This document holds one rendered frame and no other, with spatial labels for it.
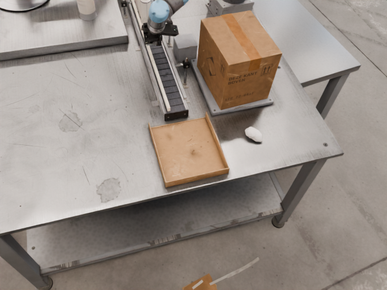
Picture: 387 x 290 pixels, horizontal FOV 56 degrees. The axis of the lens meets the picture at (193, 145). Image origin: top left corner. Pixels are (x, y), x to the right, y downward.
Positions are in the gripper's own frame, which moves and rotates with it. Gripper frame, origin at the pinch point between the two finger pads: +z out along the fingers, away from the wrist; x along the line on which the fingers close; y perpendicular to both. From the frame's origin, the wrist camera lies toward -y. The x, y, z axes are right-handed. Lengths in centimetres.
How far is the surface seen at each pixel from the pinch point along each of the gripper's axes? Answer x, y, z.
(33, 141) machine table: 37, 61, -10
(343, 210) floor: 110, -103, 45
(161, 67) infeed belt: 12.5, 0.3, -0.9
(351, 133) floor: 63, -141, 72
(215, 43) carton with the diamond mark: 14.9, -18.6, -29.8
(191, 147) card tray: 54, -2, -20
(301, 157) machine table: 68, -45, -27
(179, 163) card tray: 59, 5, -23
